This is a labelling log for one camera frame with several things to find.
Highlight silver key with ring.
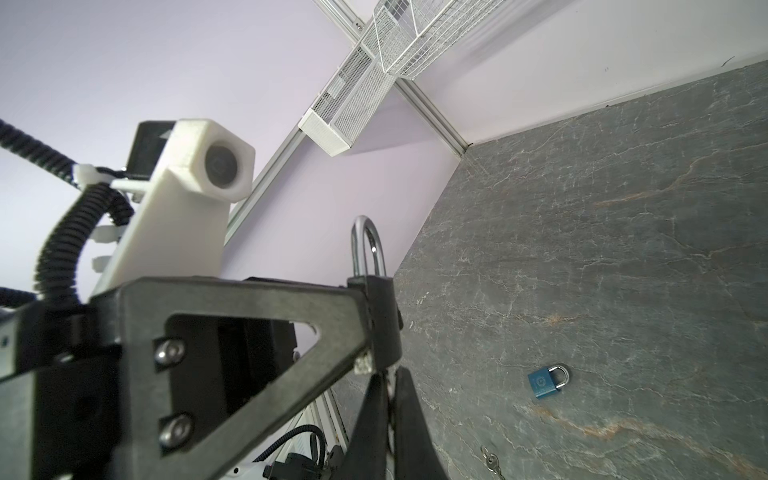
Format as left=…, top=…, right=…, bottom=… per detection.
left=386, top=367, right=396, bottom=460

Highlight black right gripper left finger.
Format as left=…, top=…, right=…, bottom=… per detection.
left=332, top=373, right=389, bottom=480

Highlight black corrugated left cable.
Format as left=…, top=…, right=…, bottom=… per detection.
left=0, top=118, right=136, bottom=310

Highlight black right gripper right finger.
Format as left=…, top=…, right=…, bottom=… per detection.
left=394, top=367, right=448, bottom=480

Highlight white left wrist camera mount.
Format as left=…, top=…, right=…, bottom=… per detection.
left=93, top=119, right=255, bottom=294

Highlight small silver key on table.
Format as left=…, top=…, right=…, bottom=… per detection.
left=481, top=446, right=505, bottom=480

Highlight white mesh box basket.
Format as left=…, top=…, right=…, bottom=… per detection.
left=298, top=44, right=396, bottom=157

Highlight black padlock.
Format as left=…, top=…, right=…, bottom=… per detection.
left=348, top=215, right=402, bottom=375

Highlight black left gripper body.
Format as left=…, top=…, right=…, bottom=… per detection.
left=1, top=303, right=121, bottom=479

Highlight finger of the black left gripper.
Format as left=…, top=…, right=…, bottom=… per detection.
left=90, top=278, right=368, bottom=479

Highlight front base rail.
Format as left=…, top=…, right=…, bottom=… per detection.
left=299, top=389, right=349, bottom=452

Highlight aluminium frame rails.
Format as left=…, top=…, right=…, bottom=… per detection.
left=225, top=1, right=469, bottom=242

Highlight blue padlock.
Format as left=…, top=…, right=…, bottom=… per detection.
left=527, top=364, right=571, bottom=399

